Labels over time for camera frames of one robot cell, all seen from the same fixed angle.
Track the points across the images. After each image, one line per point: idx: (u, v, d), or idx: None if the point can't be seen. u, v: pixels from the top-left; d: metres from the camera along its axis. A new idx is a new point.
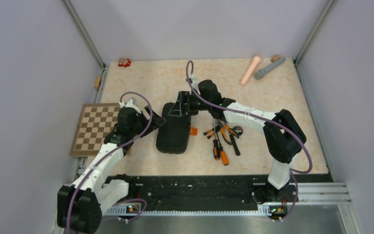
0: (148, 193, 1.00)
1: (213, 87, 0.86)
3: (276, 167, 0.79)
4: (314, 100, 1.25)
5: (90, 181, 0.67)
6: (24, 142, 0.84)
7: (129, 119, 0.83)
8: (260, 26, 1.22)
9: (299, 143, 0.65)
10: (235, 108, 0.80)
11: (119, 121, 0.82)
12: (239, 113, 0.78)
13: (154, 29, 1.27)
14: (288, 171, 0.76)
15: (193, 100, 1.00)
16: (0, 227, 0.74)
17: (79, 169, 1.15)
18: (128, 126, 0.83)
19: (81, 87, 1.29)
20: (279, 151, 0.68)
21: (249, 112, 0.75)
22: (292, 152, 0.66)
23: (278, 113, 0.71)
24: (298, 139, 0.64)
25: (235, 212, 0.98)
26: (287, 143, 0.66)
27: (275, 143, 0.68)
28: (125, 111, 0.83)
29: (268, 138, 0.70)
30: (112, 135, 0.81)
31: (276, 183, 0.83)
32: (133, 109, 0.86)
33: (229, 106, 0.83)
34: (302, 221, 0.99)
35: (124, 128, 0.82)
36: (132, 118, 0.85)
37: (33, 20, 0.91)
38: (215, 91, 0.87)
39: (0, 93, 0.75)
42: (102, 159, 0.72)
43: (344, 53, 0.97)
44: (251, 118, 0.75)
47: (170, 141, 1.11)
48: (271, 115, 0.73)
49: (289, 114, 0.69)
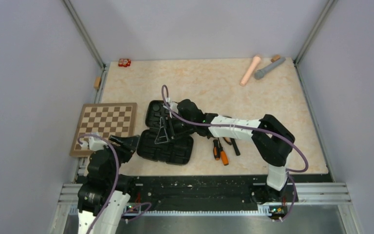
0: (148, 193, 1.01)
1: (192, 107, 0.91)
3: (272, 171, 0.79)
4: (314, 100, 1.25)
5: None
6: (24, 142, 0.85)
7: (102, 170, 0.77)
8: (260, 26, 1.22)
9: (289, 145, 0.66)
10: (220, 123, 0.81)
11: (90, 173, 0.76)
12: (225, 127, 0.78)
13: (154, 29, 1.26)
14: (285, 172, 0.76)
15: (176, 123, 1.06)
16: (1, 226, 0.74)
17: (79, 170, 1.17)
18: (102, 176, 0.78)
19: (82, 87, 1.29)
20: (272, 157, 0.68)
21: (234, 124, 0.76)
22: (286, 154, 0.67)
23: (263, 119, 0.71)
24: (289, 142, 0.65)
25: (235, 212, 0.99)
26: (278, 147, 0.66)
27: (267, 149, 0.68)
28: (95, 163, 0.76)
29: (259, 147, 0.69)
30: (84, 197, 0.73)
31: (275, 185, 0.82)
32: (105, 156, 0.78)
33: (213, 121, 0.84)
34: (302, 221, 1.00)
35: (98, 180, 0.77)
36: (105, 167, 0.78)
37: (33, 20, 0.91)
38: (196, 108, 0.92)
39: (0, 92, 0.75)
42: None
43: (345, 53, 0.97)
44: (237, 129, 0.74)
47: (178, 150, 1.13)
48: (256, 122, 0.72)
49: (273, 117, 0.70)
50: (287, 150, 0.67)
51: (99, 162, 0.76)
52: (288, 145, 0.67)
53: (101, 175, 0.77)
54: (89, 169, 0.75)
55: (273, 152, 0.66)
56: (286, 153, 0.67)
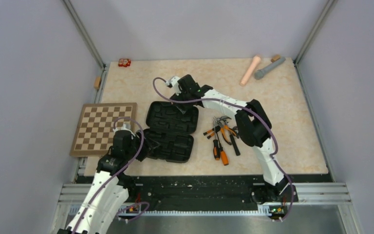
0: (148, 193, 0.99)
1: (190, 80, 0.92)
3: (260, 159, 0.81)
4: (314, 100, 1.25)
5: (86, 222, 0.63)
6: (24, 142, 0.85)
7: (125, 142, 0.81)
8: (260, 26, 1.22)
9: (265, 127, 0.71)
10: (212, 96, 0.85)
11: (114, 143, 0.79)
12: (215, 101, 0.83)
13: (154, 29, 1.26)
14: (268, 159, 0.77)
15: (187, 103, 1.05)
16: (1, 226, 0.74)
17: (79, 170, 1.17)
18: (124, 148, 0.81)
19: (82, 87, 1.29)
20: (248, 137, 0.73)
21: (224, 100, 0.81)
22: (259, 137, 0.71)
23: (249, 103, 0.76)
24: (265, 125, 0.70)
25: (235, 212, 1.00)
26: (254, 129, 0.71)
27: (244, 129, 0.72)
28: (121, 134, 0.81)
29: (239, 125, 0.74)
30: (105, 162, 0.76)
31: (270, 180, 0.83)
32: (129, 131, 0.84)
33: (206, 93, 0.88)
34: (302, 221, 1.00)
35: (119, 151, 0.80)
36: (127, 141, 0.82)
37: (33, 20, 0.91)
38: (193, 82, 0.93)
39: (0, 93, 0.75)
42: (96, 195, 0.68)
43: (344, 53, 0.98)
44: (225, 106, 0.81)
47: (178, 150, 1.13)
48: (243, 103, 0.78)
49: (258, 103, 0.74)
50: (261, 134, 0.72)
51: (123, 134, 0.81)
52: (264, 128, 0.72)
53: (123, 146, 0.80)
54: (114, 139, 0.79)
55: (249, 132, 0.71)
56: (260, 136, 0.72)
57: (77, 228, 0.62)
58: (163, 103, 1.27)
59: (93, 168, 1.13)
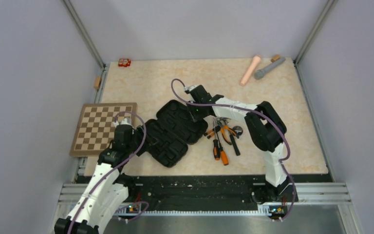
0: (148, 193, 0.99)
1: (201, 90, 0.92)
3: (268, 162, 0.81)
4: (314, 100, 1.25)
5: (86, 211, 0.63)
6: (23, 142, 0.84)
7: (126, 136, 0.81)
8: (260, 26, 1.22)
9: (278, 132, 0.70)
10: (223, 103, 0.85)
11: (115, 137, 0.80)
12: (226, 107, 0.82)
13: (154, 29, 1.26)
14: (277, 164, 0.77)
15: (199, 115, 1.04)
16: (0, 227, 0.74)
17: (79, 170, 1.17)
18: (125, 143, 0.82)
19: (82, 87, 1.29)
20: (260, 140, 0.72)
21: (234, 106, 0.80)
22: (272, 141, 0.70)
23: (260, 105, 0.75)
24: (278, 129, 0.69)
25: (235, 212, 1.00)
26: (267, 133, 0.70)
27: (256, 132, 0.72)
28: (122, 127, 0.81)
29: (251, 128, 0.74)
30: (106, 154, 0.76)
31: (273, 181, 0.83)
32: (130, 126, 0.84)
33: (217, 101, 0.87)
34: (302, 221, 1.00)
35: (121, 145, 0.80)
36: (128, 135, 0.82)
37: (33, 21, 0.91)
38: (204, 90, 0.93)
39: None
42: (97, 185, 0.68)
43: (344, 53, 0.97)
44: (235, 110, 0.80)
47: (171, 153, 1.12)
48: (253, 107, 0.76)
49: (270, 105, 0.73)
50: (275, 138, 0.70)
51: (124, 127, 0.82)
52: (277, 132, 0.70)
53: (124, 141, 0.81)
54: (115, 133, 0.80)
55: (261, 136, 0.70)
56: (273, 140, 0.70)
57: (77, 217, 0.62)
58: (181, 105, 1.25)
59: (92, 168, 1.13)
